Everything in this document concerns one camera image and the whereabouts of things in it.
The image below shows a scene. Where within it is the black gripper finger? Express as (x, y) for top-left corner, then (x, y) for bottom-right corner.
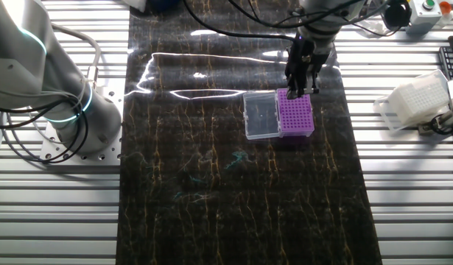
(284, 71), (306, 100)
(306, 69), (320, 95)

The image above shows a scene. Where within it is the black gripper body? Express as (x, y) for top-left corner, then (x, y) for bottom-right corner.
(287, 35), (325, 74)

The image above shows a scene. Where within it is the purple tip box clear lid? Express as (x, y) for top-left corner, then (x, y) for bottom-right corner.
(242, 87), (316, 141)

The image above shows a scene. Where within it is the white pipette tip box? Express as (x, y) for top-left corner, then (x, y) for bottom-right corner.
(373, 68), (452, 132)

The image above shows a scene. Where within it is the black round object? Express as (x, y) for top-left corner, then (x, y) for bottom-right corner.
(383, 0), (412, 30)

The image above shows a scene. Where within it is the grey button control box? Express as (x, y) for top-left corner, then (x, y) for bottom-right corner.
(406, 0), (443, 36)

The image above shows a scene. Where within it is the black marble pattern mat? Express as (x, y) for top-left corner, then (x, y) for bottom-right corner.
(115, 0), (382, 265)

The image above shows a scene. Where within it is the black keyboard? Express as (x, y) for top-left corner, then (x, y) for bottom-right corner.
(438, 35), (453, 80)

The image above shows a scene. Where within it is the dark blue object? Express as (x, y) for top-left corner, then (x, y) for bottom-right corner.
(148, 0), (183, 14)

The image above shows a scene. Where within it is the black arm end cable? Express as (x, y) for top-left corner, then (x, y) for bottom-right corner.
(225, 0), (391, 31)

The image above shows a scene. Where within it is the long black gripper cable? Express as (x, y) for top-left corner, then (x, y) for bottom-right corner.
(181, 0), (299, 40)

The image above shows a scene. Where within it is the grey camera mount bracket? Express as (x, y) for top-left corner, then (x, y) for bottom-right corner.
(417, 110), (453, 136)

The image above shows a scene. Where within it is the black camera cable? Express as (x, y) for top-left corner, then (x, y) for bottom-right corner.
(430, 114), (453, 135)

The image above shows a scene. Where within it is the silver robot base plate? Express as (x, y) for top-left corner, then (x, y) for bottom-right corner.
(40, 79), (126, 163)

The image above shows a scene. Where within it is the grey robot power cable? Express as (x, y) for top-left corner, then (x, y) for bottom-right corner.
(51, 24), (102, 89)

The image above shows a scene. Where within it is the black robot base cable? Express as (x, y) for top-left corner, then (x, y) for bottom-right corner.
(0, 110), (83, 163)
(0, 97), (90, 165)

